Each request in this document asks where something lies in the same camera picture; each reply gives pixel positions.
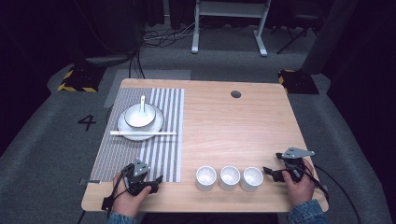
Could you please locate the bundle of floor cables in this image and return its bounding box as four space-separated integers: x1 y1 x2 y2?
141 21 200 49

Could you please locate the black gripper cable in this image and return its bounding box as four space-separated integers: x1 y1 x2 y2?
100 169 129 216
299 163 362 224

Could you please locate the person's right hand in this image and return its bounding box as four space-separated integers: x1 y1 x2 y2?
281 158 317 208

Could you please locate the white bowl with dark rim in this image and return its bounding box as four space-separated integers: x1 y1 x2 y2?
123 103 157 130

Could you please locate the black tripod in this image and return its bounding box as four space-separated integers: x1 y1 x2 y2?
270 8 326 56

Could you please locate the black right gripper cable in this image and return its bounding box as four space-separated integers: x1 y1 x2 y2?
299 163 362 224

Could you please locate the grey striped placemat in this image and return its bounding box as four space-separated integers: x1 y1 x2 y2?
89 87 186 183

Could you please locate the white metal stand frame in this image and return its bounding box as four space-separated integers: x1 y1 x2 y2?
191 0 272 58

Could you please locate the grey post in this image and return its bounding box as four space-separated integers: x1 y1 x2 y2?
300 0 360 76

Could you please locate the white plate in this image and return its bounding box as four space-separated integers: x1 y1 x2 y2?
117 104 165 142

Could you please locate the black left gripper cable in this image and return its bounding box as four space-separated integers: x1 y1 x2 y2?
100 169 129 216

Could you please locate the white ceramic spoon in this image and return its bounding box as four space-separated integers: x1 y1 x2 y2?
138 94 147 115

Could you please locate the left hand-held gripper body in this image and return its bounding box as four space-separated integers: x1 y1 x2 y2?
121 158 154 197

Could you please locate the white cup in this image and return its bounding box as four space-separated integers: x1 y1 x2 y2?
219 165 242 192
239 166 264 193
195 165 218 192

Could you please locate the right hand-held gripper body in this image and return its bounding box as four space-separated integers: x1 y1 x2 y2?
275 147 316 183

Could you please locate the person's left hand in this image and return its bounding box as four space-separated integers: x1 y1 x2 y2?
111 172 152 219

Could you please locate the yellow black striped base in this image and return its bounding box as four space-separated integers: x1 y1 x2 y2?
57 63 106 93
277 68 320 95

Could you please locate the white chopstick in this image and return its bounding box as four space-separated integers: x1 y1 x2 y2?
109 130 177 134
109 132 177 136

